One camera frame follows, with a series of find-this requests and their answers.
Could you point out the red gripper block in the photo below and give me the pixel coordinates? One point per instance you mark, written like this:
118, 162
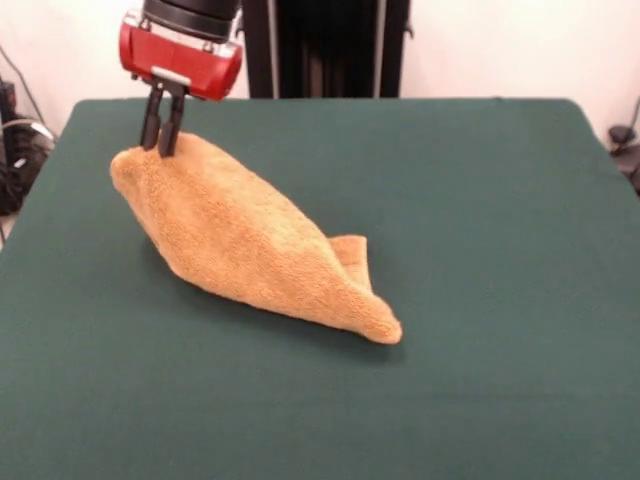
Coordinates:
175, 62

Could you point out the grey tripod base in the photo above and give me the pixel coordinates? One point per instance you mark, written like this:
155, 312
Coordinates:
621, 135

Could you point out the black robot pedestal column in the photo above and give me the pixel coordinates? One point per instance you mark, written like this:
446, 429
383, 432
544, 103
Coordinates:
325, 50

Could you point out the tan terry towel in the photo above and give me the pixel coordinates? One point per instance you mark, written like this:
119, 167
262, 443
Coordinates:
250, 235

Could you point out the dark green table cloth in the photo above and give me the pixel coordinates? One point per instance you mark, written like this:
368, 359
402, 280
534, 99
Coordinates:
450, 250

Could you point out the black power adapter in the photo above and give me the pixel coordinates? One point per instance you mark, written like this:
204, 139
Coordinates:
7, 95

